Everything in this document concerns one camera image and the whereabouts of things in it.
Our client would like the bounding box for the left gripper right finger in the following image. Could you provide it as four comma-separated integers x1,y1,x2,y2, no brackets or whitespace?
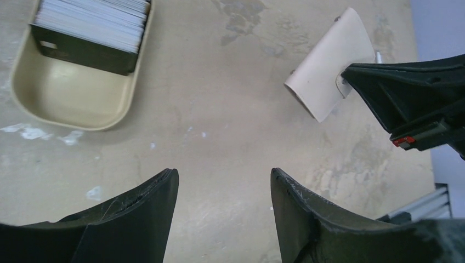
270,168,464,262

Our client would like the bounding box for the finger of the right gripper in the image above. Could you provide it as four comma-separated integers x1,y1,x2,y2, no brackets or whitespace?
341,55,464,158

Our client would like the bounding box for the aluminium frame rail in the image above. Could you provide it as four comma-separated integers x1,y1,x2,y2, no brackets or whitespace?
377,184,452,225

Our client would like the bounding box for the stack of cards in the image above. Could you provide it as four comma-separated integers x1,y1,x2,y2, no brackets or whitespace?
30,1,153,76

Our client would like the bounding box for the beige leather card holder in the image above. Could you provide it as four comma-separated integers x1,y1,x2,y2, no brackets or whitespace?
284,7,376,122

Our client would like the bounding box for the beige plastic tray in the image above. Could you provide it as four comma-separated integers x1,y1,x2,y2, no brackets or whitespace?
11,1,155,131

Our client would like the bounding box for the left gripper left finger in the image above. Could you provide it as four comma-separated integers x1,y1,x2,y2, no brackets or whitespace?
1,169,179,262

